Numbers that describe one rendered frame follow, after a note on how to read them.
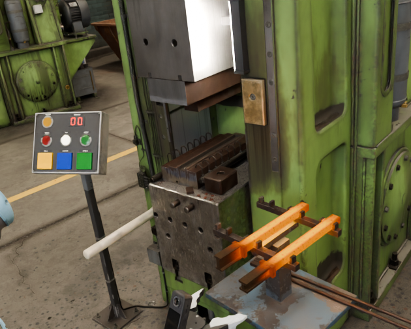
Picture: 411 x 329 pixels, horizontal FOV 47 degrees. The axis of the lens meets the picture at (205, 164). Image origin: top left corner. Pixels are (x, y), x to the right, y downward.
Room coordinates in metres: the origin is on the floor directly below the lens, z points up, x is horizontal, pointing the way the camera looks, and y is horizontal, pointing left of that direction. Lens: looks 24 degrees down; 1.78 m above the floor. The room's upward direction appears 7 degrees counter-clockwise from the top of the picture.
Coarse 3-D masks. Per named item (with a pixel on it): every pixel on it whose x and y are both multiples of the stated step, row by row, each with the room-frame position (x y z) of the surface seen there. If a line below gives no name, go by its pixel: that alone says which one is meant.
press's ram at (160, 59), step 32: (128, 0) 1.87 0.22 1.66; (160, 0) 1.76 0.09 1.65; (192, 0) 1.71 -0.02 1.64; (224, 0) 1.85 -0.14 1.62; (160, 32) 1.77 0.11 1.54; (192, 32) 1.70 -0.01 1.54; (224, 32) 1.83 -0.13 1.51; (160, 64) 1.79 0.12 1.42; (192, 64) 1.68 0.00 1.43; (224, 64) 1.82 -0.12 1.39
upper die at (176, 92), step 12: (228, 72) 1.92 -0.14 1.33; (156, 84) 1.81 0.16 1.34; (168, 84) 1.77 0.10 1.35; (180, 84) 1.73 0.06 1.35; (192, 84) 1.75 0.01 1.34; (204, 84) 1.80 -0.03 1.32; (216, 84) 1.85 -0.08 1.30; (228, 84) 1.91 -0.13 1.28; (156, 96) 1.82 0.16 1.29; (168, 96) 1.78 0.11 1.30; (180, 96) 1.73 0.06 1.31; (192, 96) 1.74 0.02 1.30; (204, 96) 1.79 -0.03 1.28
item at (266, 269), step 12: (336, 216) 1.22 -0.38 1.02; (312, 228) 1.17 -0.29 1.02; (324, 228) 1.16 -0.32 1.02; (300, 240) 1.12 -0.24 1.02; (312, 240) 1.13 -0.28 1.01; (288, 252) 1.07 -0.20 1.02; (300, 252) 1.09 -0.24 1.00; (264, 264) 1.02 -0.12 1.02; (276, 264) 1.02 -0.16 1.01; (252, 276) 0.98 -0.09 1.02; (264, 276) 1.00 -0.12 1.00; (240, 288) 0.97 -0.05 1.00; (252, 288) 0.96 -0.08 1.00
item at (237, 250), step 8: (296, 208) 1.30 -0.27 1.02; (304, 208) 1.30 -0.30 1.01; (280, 216) 1.26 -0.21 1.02; (288, 216) 1.25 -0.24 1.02; (296, 216) 1.27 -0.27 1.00; (272, 224) 1.22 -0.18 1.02; (280, 224) 1.22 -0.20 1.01; (256, 232) 1.18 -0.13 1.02; (264, 232) 1.18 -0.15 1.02; (272, 232) 1.20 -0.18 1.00; (248, 240) 1.15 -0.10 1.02; (256, 240) 1.15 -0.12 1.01; (232, 248) 1.10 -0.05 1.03; (240, 248) 1.11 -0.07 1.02; (248, 248) 1.13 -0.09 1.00; (216, 256) 1.07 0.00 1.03; (224, 256) 1.07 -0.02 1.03; (232, 256) 1.10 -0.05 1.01; (240, 256) 1.11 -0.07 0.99; (224, 264) 1.08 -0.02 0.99; (232, 264) 1.09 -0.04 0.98
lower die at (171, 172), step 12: (204, 144) 2.04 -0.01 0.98; (216, 144) 1.97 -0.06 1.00; (228, 144) 1.96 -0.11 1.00; (180, 156) 1.93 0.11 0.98; (192, 156) 1.89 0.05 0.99; (216, 156) 1.85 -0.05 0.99; (168, 168) 1.82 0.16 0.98; (192, 168) 1.75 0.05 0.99; (204, 168) 1.75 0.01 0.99; (168, 180) 1.82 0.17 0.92; (180, 180) 1.78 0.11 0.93; (192, 180) 1.73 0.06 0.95
